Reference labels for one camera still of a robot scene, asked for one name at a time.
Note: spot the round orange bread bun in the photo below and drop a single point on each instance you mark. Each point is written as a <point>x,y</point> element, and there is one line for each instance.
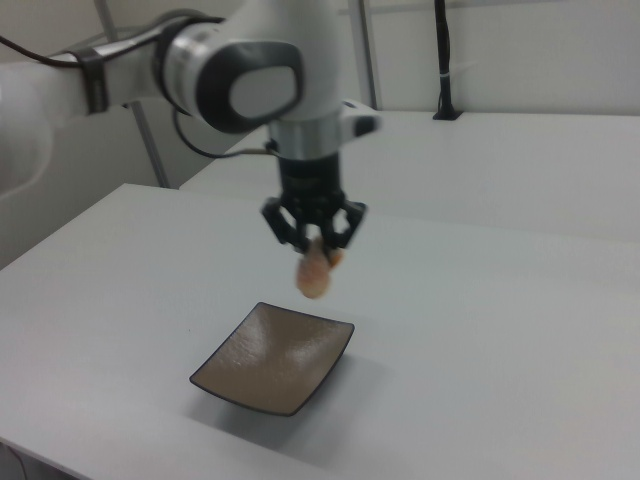
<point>312,277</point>

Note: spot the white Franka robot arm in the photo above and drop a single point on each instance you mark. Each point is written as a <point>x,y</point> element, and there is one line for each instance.
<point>310,75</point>

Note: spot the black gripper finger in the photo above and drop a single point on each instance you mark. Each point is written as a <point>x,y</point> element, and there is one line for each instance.
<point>340,227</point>
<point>287,227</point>

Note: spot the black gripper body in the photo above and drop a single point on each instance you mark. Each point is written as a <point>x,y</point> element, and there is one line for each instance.
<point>310,182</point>

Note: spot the aluminium partition rail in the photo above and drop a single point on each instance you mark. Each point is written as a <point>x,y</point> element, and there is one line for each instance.
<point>400,10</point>

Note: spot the square brown ceramic plate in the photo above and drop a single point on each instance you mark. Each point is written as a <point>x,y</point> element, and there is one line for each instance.
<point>275,360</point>

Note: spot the slim aluminium partition post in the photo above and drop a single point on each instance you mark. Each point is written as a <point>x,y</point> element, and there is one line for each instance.
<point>368,60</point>

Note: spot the black camera stand pole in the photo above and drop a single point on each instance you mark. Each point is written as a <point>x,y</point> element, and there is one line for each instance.
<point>444,50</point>

